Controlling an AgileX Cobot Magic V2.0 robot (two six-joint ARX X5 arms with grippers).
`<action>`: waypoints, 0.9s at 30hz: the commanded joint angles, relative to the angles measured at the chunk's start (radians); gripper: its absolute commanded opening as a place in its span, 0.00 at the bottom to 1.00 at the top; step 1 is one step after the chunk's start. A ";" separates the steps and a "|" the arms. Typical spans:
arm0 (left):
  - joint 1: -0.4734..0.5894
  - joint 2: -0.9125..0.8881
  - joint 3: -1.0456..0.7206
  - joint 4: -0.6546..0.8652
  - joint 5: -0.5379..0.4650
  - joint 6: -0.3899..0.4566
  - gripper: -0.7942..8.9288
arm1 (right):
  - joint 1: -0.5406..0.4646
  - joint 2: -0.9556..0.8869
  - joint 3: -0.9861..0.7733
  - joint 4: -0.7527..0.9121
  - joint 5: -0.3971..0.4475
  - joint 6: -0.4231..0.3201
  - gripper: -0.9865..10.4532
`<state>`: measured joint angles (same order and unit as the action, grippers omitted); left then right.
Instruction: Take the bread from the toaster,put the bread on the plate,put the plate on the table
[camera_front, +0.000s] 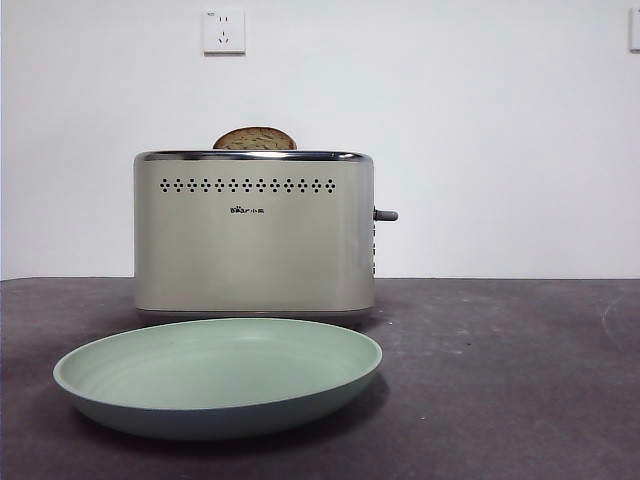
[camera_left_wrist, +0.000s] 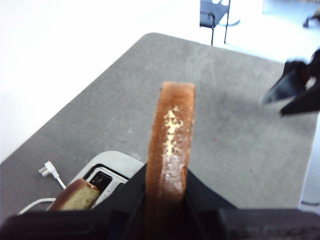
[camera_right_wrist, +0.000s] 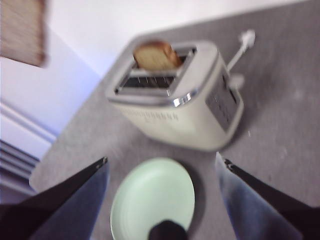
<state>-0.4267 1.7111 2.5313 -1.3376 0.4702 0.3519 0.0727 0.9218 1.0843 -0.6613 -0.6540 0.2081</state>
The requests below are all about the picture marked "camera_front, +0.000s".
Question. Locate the cream two-slot toaster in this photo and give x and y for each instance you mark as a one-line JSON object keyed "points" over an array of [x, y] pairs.
{"points": [[255, 250]]}

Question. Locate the toasted bread slice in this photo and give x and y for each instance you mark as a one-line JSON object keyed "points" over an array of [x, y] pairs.
{"points": [[255, 140]]}

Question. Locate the grey toaster lever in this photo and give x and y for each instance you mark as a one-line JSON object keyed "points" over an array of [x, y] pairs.
{"points": [[387, 215]]}

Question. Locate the pale green round plate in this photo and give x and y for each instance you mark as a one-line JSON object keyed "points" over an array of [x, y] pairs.
{"points": [[215, 380]]}

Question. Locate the white wall power socket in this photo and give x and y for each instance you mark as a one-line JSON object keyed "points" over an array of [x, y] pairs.
{"points": [[224, 32]]}

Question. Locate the white wall switch plate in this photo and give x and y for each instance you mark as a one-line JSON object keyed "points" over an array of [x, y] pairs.
{"points": [[635, 30]]}

